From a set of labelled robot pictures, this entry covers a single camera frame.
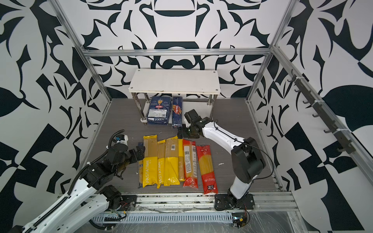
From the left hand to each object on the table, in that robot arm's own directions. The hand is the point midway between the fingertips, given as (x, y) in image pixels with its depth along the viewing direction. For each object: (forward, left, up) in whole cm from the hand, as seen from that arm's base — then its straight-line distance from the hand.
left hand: (138, 147), depth 76 cm
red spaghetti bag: (-15, -36, -13) cm, 41 cm away
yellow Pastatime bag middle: (-4, -10, -13) cm, 17 cm away
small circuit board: (-31, -49, -17) cm, 61 cm away
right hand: (+10, -23, -4) cm, 26 cm away
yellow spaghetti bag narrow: (-2, -21, -13) cm, 25 cm away
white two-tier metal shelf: (+47, +3, +5) cm, 47 cm away
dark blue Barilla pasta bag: (+28, -8, -3) cm, 29 cm away
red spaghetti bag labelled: (-13, -27, -13) cm, 32 cm away
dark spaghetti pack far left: (-7, +1, -13) cm, 15 cm away
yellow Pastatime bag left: (-3, -4, -11) cm, 13 cm away
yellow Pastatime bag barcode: (-7, -16, -12) cm, 21 cm away
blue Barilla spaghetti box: (+28, -20, -6) cm, 35 cm away
